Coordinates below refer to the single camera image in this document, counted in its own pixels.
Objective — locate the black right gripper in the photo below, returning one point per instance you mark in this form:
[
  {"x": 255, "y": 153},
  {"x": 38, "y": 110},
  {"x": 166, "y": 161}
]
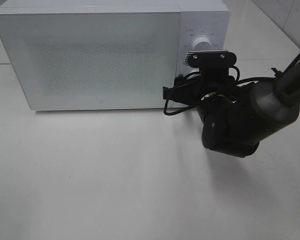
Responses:
[{"x": 189, "y": 90}]

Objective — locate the white timer knob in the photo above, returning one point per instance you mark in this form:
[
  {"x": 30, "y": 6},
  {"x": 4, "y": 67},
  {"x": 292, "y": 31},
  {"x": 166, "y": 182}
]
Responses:
[{"x": 194, "y": 72}]

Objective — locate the white microwave door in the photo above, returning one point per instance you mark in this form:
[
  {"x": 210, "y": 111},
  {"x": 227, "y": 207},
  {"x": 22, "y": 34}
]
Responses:
[{"x": 92, "y": 61}]

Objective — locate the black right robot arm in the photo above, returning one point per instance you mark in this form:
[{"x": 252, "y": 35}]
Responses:
[{"x": 237, "y": 114}]

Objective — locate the white upper power knob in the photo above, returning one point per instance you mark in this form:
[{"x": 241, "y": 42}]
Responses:
[{"x": 201, "y": 43}]

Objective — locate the white microwave oven body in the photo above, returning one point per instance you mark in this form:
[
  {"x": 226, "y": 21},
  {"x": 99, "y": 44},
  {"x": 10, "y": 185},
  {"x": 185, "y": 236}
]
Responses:
[{"x": 197, "y": 18}]

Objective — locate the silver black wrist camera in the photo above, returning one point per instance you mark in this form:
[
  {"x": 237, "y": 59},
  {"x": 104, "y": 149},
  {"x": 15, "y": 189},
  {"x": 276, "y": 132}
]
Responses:
[{"x": 210, "y": 59}]

